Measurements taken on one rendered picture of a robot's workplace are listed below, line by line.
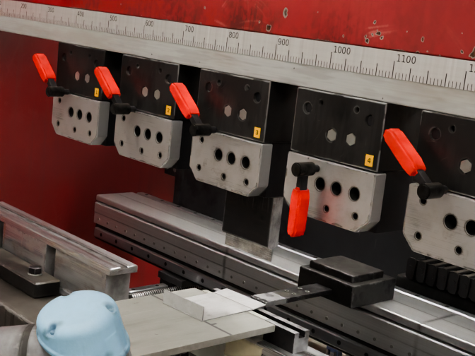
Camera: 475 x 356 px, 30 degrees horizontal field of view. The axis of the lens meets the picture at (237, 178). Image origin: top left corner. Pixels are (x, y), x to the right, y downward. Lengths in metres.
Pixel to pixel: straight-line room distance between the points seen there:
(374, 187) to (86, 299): 0.42
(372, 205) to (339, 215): 0.05
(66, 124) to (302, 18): 0.59
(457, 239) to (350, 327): 0.52
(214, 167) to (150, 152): 0.16
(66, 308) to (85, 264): 0.81
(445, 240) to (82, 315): 0.44
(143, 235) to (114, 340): 1.11
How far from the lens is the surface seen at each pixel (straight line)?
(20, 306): 1.63
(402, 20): 1.07
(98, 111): 1.53
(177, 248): 1.82
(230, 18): 1.28
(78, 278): 1.65
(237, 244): 1.33
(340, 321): 1.52
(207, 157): 1.30
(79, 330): 0.78
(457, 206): 1.02
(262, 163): 1.22
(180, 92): 1.30
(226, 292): 1.37
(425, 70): 1.05
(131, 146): 1.45
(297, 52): 1.18
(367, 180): 1.09
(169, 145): 1.37
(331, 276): 1.46
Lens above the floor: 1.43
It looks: 11 degrees down
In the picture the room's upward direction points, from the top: 6 degrees clockwise
